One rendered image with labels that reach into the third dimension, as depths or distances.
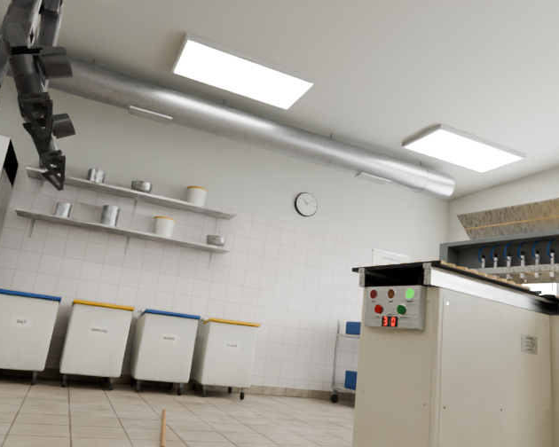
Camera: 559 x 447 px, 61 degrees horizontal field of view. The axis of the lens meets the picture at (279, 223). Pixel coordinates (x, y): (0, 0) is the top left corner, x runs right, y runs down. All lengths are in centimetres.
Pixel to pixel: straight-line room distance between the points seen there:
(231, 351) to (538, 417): 344
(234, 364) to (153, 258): 149
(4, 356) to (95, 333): 72
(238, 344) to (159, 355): 79
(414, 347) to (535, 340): 59
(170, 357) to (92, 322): 80
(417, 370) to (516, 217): 101
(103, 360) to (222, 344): 112
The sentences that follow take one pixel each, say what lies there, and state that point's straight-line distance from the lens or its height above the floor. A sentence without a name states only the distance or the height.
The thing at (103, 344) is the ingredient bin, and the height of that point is 40.
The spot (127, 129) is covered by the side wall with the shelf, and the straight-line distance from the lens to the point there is 579.
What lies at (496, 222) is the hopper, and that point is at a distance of 241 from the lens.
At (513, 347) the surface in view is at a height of 69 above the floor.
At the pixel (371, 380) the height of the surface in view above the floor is 52.
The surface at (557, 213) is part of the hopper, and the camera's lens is 229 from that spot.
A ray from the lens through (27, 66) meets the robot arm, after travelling 127.
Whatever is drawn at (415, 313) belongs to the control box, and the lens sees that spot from 159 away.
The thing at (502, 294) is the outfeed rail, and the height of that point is 87.
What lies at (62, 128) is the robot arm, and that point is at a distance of 168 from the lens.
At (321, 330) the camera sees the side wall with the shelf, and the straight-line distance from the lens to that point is 615.
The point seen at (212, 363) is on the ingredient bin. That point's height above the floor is 33.
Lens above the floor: 61
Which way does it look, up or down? 14 degrees up
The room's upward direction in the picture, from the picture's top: 7 degrees clockwise
